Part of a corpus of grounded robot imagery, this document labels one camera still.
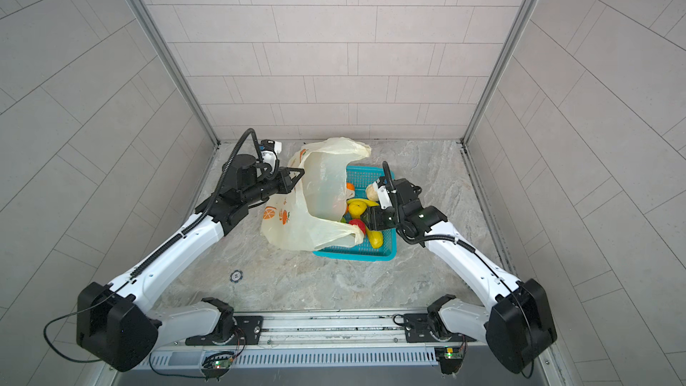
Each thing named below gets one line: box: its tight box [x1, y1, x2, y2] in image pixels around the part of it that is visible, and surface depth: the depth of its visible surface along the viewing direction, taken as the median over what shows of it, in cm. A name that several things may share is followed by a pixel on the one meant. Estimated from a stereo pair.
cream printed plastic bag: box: [260, 136, 372, 252], surface depth 77 cm
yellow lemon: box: [366, 226, 384, 249], surface depth 86 cm
